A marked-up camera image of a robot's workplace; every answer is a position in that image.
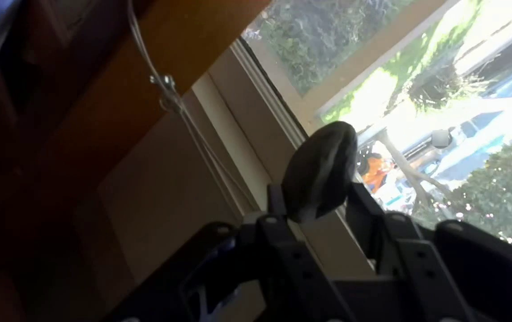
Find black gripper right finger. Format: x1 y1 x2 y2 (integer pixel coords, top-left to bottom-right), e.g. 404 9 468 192
346 183 479 322

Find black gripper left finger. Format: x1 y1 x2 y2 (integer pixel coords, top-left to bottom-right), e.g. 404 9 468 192
257 185 357 322

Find white rounded object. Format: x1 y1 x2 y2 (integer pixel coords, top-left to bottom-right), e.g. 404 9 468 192
282 122 359 222

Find wooden bed headboard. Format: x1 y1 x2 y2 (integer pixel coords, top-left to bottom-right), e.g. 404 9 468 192
0 0 271 274

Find window frame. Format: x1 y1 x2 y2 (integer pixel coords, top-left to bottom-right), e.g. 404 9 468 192
205 0 512 246

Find blind pull cord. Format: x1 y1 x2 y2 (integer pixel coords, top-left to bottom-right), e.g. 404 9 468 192
126 0 264 217

